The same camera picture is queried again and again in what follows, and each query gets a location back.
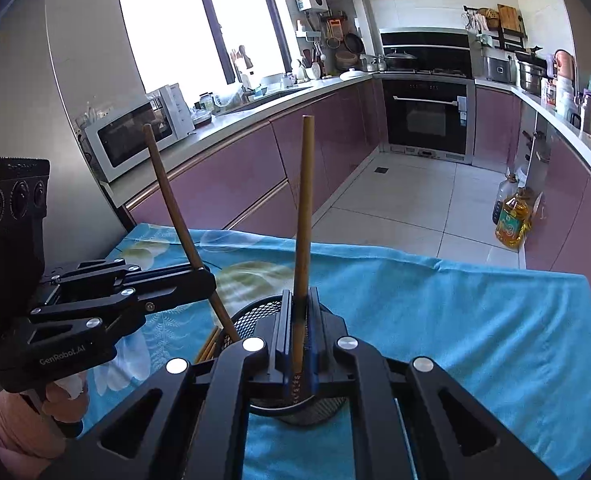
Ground bamboo chopstick four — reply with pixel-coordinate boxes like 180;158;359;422
200;328;222;362

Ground bamboo chopstick two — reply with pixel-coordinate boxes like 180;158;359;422
143;124;240;341

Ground bamboo chopstick three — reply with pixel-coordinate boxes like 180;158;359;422
196;327;222;363

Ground bamboo chopstick one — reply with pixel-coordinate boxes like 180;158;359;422
291;115;315;396

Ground left hand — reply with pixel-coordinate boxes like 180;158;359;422
0;372;89;479

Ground black mesh pen holder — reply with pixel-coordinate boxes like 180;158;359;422
232;290;345;428

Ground blue floral tablecloth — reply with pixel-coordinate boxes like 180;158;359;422
84;223;591;479

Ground white microwave oven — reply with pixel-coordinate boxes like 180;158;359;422
84;84;194;183

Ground yellow cooking oil bottle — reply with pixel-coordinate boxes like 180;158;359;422
495;186;533;250

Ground pink lower cabinets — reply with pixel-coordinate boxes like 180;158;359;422
122;77;591;331

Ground window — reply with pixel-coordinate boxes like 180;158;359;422
118;0;292;102

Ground black built-in oven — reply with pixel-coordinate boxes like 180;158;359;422
382;75;475;164

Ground black wok with lid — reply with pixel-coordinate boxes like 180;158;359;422
383;50;418;72

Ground steel stock pot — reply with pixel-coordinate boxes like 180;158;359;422
516;53;547;96

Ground pink thermos jug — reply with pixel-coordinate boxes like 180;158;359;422
553;49;575;80

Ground black range hood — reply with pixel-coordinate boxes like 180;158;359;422
380;27;473;79

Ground black camera box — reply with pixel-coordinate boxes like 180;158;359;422
0;157;50;322

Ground black wall shelf rack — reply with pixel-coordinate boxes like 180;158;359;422
463;3;527;52

